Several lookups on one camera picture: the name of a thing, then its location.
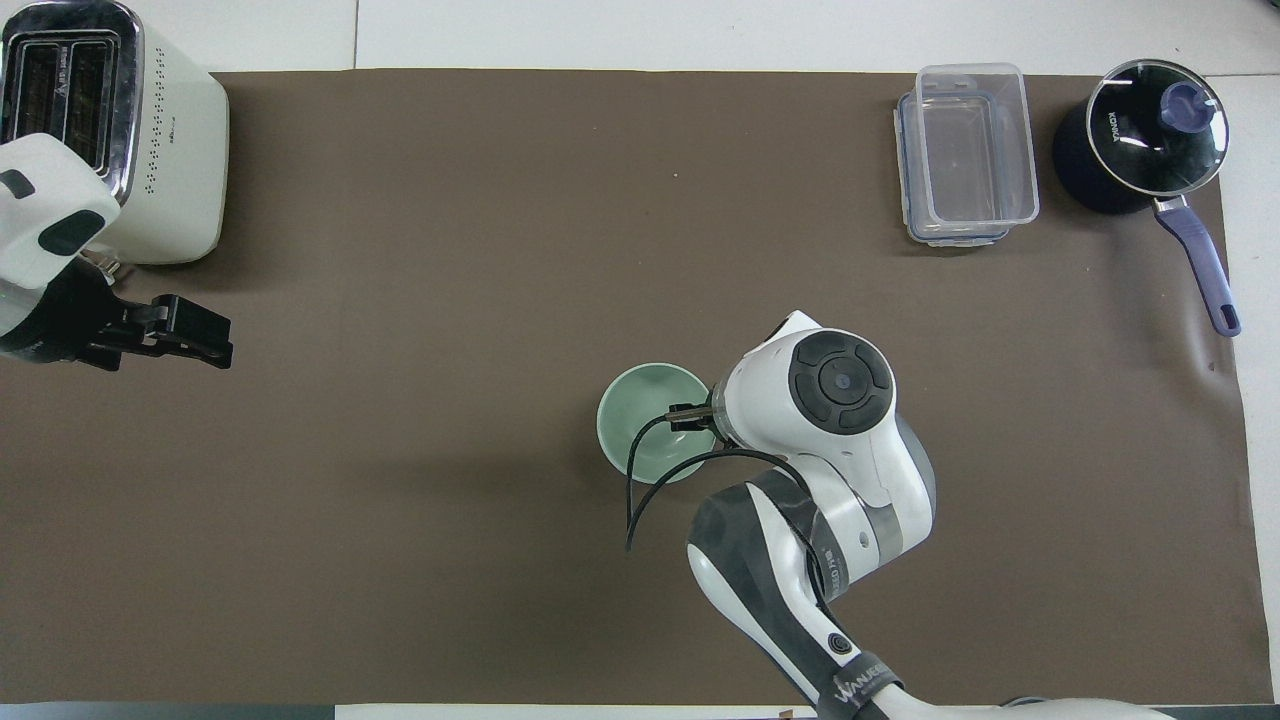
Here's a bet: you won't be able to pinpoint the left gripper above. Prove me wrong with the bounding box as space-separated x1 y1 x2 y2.
0 258 128 373

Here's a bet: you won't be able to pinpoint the green bowl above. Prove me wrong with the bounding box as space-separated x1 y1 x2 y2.
597 363 717 485

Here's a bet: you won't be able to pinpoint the white toaster with chrome top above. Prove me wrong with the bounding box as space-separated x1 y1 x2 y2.
0 0 230 266

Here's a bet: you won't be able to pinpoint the clear container lid blue seal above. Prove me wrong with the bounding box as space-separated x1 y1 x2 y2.
893 92 1013 247

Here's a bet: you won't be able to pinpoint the clear plastic container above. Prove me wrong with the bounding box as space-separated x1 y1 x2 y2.
917 63 1040 227

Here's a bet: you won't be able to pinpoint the glass pot lid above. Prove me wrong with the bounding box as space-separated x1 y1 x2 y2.
1086 60 1230 197

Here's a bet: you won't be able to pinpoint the dark blue saucepan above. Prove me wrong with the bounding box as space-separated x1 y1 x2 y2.
1052 60 1242 338

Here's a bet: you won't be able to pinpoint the black cable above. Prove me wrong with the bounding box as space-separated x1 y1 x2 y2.
625 403 801 554

